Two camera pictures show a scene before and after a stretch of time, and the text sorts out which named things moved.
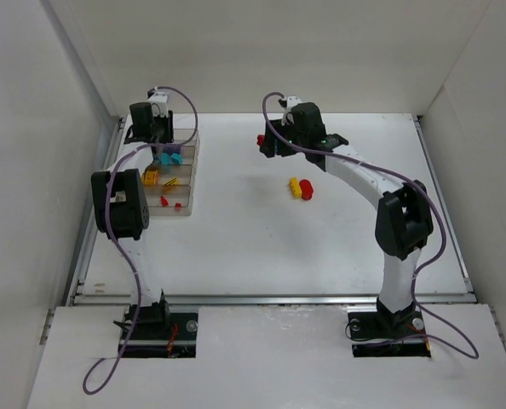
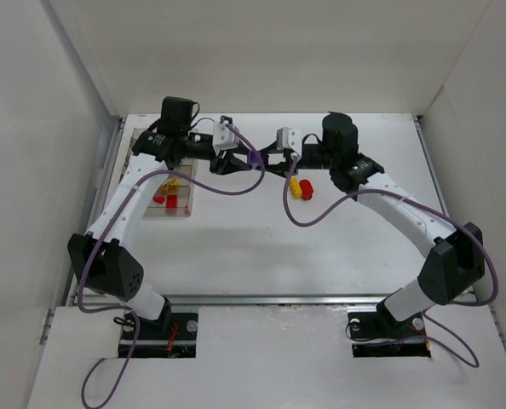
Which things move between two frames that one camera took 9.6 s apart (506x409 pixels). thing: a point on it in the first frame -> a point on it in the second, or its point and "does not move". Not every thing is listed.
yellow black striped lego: [172, 181] does not move
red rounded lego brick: [307, 189] does not move
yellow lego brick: [295, 187] does not move
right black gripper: [269, 144] -> [291, 161]
